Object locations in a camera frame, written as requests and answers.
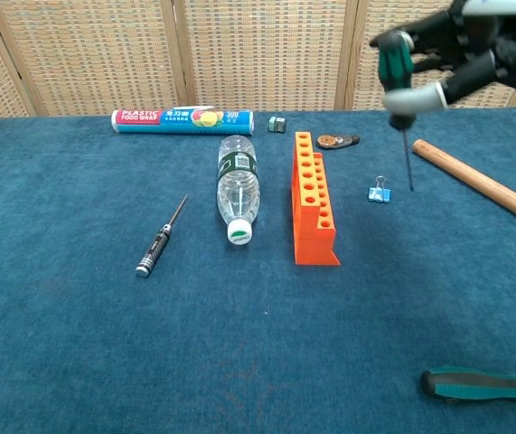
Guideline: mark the wooden rod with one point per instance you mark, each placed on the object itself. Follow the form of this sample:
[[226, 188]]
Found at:
[[479, 181]]

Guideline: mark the orange screwdriver holder block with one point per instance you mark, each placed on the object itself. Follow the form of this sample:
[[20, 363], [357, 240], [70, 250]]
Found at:
[[312, 212]]

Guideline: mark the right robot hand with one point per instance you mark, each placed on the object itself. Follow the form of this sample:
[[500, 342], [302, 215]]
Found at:
[[488, 40]]

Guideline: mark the black precision screwdriver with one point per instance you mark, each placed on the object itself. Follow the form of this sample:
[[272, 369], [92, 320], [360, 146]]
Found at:
[[153, 251]]

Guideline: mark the blue binder clip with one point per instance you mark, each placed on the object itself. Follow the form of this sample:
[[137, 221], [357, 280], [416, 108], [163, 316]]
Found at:
[[378, 195]]

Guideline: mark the blue carpet table cover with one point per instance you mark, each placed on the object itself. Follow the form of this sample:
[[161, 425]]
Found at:
[[104, 339]]

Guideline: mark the woven folding screen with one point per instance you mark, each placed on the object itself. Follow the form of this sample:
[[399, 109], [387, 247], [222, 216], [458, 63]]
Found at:
[[104, 54]]

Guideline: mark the plastic food wrap box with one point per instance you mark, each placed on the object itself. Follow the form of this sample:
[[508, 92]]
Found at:
[[149, 121]]

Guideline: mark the orange black correction tape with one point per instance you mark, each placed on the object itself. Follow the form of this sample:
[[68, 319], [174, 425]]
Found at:
[[334, 142]]

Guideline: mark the clear plastic water bottle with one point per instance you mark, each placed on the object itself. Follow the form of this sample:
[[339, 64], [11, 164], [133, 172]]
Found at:
[[237, 190]]

